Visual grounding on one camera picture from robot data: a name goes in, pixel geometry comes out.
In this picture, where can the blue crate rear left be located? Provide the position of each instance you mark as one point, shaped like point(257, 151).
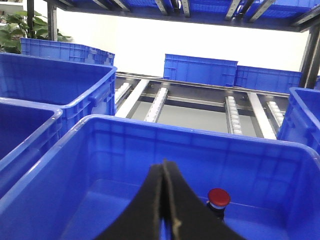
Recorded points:
point(78, 89)

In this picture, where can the blue crate far side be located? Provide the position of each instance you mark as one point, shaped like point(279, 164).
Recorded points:
point(208, 71)

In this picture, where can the roller conveyor shelf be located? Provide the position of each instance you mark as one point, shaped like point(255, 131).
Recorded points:
point(232, 110)

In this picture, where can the blue crate front right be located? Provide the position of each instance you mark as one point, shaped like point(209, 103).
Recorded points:
point(83, 183)

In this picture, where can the blue crate front left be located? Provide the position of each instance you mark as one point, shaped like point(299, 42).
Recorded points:
point(27, 131)

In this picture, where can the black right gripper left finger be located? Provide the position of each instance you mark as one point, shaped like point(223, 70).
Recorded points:
point(141, 219)

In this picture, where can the green potted plant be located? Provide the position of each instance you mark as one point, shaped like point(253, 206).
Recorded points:
point(14, 26)

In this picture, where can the blue crate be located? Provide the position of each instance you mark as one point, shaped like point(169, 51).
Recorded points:
point(208, 71)
point(301, 123)
point(83, 183)
point(78, 89)
point(27, 131)

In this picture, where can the blue crate rear right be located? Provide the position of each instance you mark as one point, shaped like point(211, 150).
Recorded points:
point(301, 123)

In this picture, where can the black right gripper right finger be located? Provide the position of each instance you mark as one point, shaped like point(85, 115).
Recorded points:
point(186, 217)

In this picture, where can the red mushroom push button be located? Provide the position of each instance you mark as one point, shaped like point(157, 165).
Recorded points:
point(218, 200)

